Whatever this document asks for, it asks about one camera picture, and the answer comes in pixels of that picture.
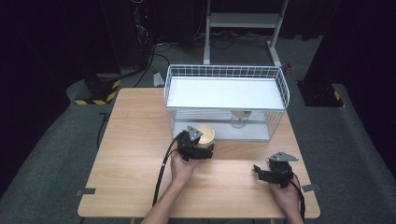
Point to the grey tape strip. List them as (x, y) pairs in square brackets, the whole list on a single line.
[(87, 191), (311, 188)]

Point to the black yellow striped stand base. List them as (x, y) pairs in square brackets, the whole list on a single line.
[(99, 90), (322, 95)]

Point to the clear stemmed glass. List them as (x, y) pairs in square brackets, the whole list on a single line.
[(240, 118)]

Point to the white metal stand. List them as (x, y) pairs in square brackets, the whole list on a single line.
[(243, 20)]

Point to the person's left hand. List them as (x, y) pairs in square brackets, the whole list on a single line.
[(182, 169)]

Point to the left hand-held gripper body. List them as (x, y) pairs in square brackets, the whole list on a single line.
[(188, 144)]

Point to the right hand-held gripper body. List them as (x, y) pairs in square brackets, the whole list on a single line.
[(281, 171)]

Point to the beige paper cup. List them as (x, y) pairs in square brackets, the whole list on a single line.
[(207, 135)]

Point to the person's right hand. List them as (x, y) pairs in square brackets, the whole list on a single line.
[(288, 197)]

